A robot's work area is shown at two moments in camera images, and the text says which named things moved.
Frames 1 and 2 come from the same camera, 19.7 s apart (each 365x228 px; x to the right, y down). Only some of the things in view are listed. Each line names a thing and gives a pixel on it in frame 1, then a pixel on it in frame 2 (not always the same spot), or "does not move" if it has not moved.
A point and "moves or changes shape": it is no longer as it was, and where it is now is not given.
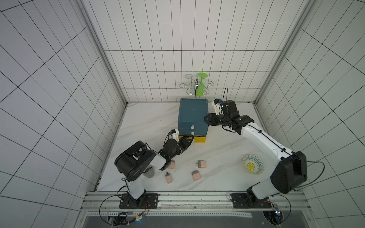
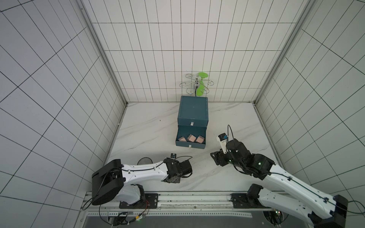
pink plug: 196,175 → 200,139
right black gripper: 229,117 → 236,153
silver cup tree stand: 192,86 does not move
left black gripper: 185,142 → 177,181
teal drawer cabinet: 191,121 moves or changes shape
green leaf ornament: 200,90 does not move
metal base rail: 100,204 does not move
